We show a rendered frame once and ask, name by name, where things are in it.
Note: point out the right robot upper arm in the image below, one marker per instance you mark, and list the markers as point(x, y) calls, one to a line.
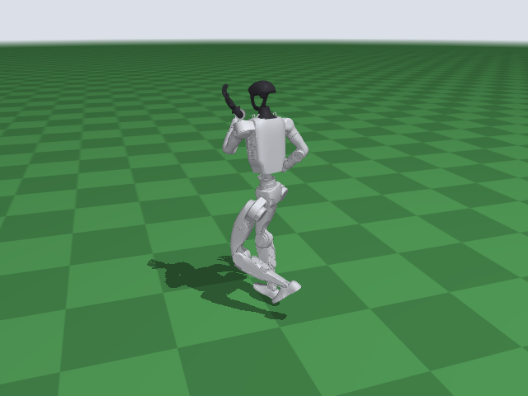
point(295, 138)

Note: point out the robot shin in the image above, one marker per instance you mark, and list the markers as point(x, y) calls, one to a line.
point(257, 268)
point(268, 255)

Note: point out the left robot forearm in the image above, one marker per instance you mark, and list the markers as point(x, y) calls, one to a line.
point(231, 127)

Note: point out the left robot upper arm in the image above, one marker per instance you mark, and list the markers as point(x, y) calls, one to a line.
point(241, 130)

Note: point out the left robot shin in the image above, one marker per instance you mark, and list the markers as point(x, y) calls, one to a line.
point(257, 268)

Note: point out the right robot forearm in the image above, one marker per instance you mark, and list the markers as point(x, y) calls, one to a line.
point(290, 162)

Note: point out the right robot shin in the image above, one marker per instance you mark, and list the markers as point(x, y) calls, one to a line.
point(268, 255)

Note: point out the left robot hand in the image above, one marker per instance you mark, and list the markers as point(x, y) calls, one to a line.
point(235, 109)

